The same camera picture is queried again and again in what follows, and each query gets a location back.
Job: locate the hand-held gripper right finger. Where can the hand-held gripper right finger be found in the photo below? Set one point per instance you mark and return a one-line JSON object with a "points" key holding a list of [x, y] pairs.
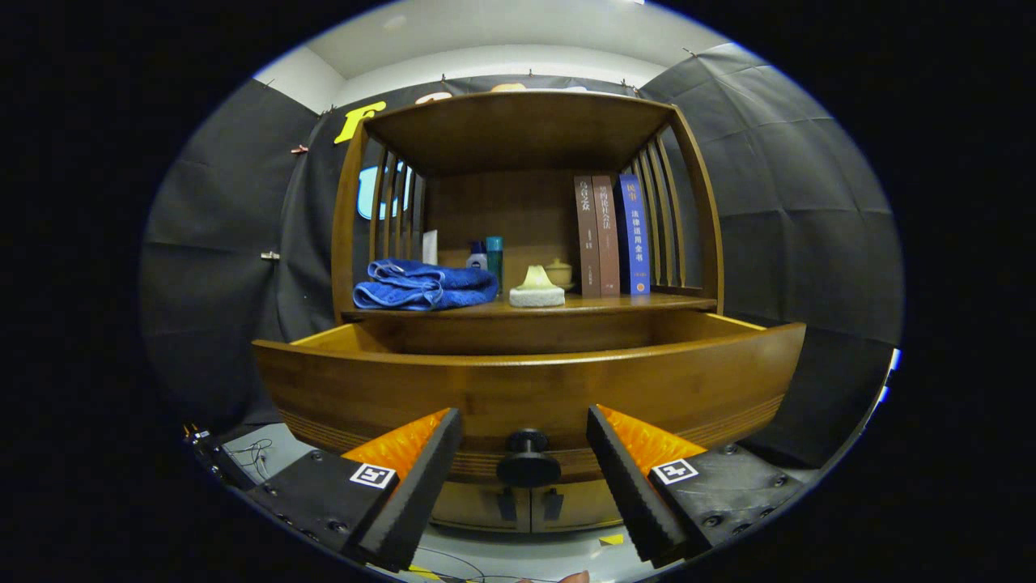
{"points": [[627, 494]]}

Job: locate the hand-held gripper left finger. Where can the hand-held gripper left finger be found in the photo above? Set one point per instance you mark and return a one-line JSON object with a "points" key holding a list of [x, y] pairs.
{"points": [[421, 490]]}

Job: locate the brown wooden drawer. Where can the brown wooden drawer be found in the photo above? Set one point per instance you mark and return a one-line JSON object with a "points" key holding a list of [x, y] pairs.
{"points": [[526, 393]]}

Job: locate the cream white sponge block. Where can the cream white sponge block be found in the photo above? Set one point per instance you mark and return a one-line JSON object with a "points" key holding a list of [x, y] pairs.
{"points": [[536, 290]]}

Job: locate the wooden cabinet door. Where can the wooden cabinet door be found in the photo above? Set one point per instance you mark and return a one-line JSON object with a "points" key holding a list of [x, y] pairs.
{"points": [[587, 506], [469, 506]]}

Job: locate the brown wooden cabinet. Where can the brown wooden cabinet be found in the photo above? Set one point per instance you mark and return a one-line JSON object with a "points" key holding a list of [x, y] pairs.
{"points": [[518, 129]]}

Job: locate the yellow tape piece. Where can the yellow tape piece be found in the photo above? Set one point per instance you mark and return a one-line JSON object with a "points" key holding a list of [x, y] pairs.
{"points": [[611, 538]]}

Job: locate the black device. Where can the black device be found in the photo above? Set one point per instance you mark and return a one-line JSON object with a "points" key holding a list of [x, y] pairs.
{"points": [[218, 457]]}

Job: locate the folded blue towel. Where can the folded blue towel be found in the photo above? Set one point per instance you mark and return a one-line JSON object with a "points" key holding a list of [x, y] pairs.
{"points": [[429, 285]]}

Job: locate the beige lidded tea cup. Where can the beige lidded tea cup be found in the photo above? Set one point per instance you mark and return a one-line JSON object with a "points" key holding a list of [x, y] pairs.
{"points": [[560, 269]]}

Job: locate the white blue lotion bottle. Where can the white blue lotion bottle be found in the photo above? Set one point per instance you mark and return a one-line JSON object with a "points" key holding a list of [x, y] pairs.
{"points": [[477, 259]]}

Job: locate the teal bottle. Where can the teal bottle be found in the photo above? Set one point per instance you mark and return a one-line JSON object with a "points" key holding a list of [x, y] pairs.
{"points": [[494, 259]]}

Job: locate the white upright card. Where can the white upright card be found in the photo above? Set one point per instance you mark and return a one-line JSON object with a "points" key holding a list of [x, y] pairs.
{"points": [[430, 248]]}

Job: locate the blue book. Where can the blue book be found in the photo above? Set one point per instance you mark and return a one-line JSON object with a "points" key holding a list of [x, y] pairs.
{"points": [[634, 235]]}

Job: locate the light brown book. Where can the light brown book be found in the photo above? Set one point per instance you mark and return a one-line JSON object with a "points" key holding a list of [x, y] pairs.
{"points": [[607, 235]]}

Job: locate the dark brown book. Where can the dark brown book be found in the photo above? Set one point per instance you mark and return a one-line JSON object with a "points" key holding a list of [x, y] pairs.
{"points": [[587, 235]]}

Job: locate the black backdrop cloth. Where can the black backdrop cloth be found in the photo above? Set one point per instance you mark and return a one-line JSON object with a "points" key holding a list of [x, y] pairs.
{"points": [[809, 202]]}

